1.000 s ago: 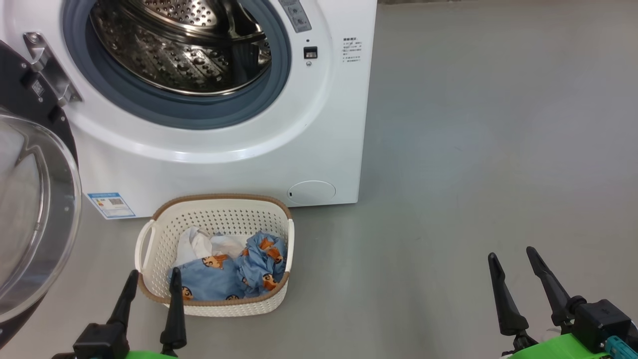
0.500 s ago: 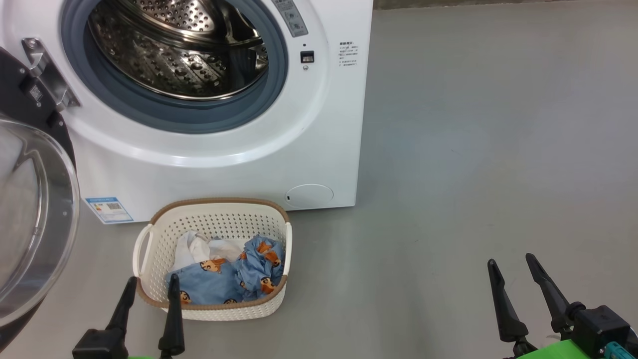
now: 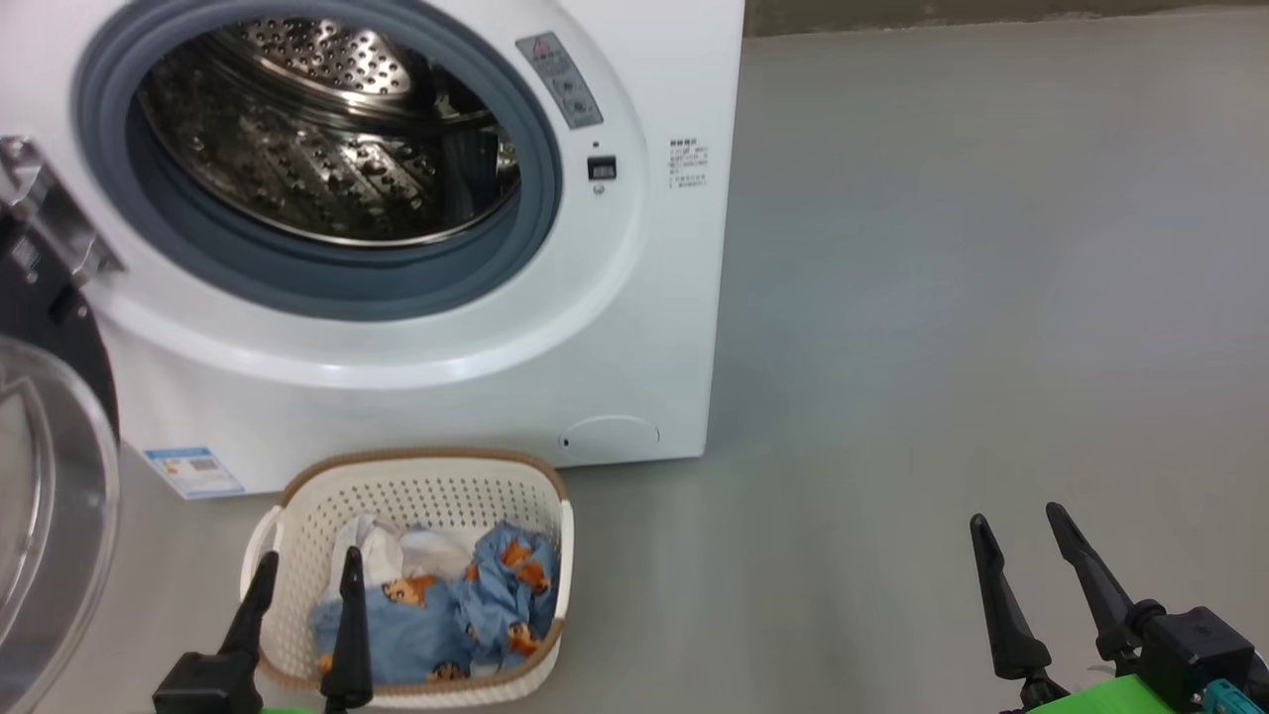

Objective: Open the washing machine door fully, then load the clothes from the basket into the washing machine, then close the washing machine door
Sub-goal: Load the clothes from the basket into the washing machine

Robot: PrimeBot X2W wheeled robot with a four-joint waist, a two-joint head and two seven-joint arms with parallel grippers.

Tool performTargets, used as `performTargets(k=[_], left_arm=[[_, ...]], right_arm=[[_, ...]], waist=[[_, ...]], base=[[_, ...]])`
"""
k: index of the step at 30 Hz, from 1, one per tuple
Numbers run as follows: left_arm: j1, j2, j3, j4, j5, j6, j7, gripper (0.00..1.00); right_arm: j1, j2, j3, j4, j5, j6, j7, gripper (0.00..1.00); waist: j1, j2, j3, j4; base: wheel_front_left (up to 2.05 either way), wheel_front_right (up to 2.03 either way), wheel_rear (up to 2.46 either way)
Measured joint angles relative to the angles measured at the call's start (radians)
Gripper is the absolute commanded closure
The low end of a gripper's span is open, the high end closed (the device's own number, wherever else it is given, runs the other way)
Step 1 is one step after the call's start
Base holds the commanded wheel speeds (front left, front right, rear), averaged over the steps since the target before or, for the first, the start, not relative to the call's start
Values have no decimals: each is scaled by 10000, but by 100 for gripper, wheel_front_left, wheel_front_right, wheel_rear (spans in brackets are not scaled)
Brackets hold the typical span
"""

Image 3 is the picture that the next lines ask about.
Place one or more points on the round white filter cover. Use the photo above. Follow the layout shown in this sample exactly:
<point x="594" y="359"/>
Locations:
<point x="610" y="438"/>

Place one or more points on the small printed text sticker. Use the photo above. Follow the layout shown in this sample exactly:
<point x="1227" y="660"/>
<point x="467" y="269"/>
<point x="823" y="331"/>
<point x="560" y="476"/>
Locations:
<point x="688" y="163"/>

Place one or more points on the black door latch socket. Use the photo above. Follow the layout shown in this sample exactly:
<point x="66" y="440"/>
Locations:
<point x="602" y="169"/>

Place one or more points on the blue energy label sticker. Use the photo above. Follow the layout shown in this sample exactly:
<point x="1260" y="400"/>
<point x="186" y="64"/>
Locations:
<point x="193" y="471"/>

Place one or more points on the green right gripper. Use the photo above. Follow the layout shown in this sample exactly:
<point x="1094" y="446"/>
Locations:
<point x="1120" y="699"/>

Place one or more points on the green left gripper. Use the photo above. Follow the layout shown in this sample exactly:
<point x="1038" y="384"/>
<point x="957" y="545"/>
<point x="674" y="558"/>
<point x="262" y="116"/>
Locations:
<point x="288" y="711"/>

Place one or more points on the grey rubber door gasket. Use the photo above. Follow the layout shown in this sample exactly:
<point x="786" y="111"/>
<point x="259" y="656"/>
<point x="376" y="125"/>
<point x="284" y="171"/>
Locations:
<point x="327" y="283"/>

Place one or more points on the cream laundry basket brown rim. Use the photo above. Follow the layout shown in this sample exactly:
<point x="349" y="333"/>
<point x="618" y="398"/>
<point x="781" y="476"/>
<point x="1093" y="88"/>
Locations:
<point x="416" y="486"/>

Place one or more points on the white front-load washing machine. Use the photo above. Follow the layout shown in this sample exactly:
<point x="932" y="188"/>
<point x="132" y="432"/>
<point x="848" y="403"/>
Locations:
<point x="595" y="327"/>

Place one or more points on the black-rimmed glass washer door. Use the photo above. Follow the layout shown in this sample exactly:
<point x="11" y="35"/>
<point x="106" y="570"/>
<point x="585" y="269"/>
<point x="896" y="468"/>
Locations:
<point x="59" y="516"/>

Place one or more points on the grey warning label strip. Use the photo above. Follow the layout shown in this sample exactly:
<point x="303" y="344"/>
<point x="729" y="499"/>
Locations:
<point x="560" y="79"/>

